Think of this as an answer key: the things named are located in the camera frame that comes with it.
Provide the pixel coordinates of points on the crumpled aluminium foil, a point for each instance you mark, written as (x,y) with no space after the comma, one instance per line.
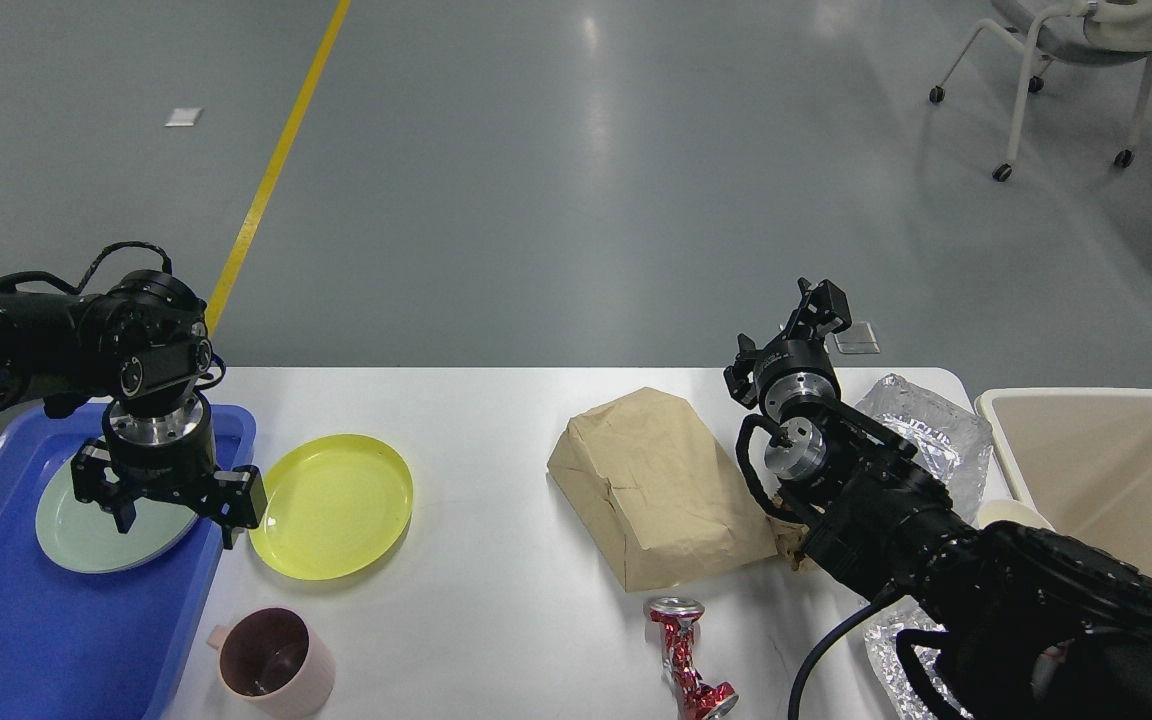
(955,446)

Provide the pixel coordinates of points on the crushed red can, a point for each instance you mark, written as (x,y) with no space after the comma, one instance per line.
(678,619)

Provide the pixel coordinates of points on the floor outlet cover plate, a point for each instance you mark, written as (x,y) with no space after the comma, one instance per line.
(859,339)

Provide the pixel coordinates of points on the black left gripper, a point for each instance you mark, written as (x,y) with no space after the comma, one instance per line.
(168,458)

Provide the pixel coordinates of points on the pink mug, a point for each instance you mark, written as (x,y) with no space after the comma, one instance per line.
(274,660)

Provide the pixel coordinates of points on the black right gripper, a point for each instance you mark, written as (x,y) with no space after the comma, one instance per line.
(796,364)

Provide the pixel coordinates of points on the blue plastic tray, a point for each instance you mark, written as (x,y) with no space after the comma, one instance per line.
(88,646)

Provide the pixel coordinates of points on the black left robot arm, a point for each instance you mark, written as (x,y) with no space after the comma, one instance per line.
(145,346)

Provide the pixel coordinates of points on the brown paper bag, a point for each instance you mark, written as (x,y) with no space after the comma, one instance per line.
(660,496)

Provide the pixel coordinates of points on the white wheeled chair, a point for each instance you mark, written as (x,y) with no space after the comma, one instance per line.
(1076,33)

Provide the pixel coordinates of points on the crumpled brown paper ball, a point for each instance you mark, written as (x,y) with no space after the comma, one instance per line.
(789,538)

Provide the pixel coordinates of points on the white paper cup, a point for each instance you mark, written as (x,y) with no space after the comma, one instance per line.
(1008,509)

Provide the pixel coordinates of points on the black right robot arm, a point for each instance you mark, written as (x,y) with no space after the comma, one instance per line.
(1031,624)

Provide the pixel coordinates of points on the beige plastic bin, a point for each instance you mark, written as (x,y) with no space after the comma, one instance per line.
(1082,458)

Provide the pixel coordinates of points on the pale green plate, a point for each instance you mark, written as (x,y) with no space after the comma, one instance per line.
(81,537)

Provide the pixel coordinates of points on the yellow plastic plate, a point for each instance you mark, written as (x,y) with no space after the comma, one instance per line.
(335,505)

